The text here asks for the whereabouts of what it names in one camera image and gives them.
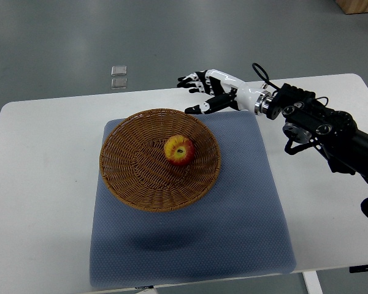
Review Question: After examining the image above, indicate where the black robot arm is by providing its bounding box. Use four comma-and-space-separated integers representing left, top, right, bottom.
252, 62, 368, 184

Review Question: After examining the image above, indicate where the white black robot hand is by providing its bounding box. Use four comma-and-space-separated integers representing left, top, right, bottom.
177, 69, 271, 115

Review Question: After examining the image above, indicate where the lower metal floor plate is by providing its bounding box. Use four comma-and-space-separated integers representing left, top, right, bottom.
111, 78, 128, 90

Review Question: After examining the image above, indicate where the blue grey mat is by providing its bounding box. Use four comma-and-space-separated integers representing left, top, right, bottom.
90, 111, 296, 288

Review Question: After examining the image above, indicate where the upper metal floor plate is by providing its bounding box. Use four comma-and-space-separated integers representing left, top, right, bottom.
111, 65, 127, 77

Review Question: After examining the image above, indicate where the white table leg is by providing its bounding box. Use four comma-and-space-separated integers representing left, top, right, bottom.
302, 271, 323, 294

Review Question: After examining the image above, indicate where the wooden box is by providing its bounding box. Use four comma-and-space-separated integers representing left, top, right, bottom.
335, 0, 368, 15

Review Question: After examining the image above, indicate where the red yellow apple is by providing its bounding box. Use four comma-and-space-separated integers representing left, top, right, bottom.
164, 135, 195, 167

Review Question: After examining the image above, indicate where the metal floor plate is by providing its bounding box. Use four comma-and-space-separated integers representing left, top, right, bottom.
111, 65, 127, 77
111, 78, 128, 90

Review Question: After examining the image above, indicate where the black table control panel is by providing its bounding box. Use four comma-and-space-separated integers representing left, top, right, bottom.
349, 265, 368, 273

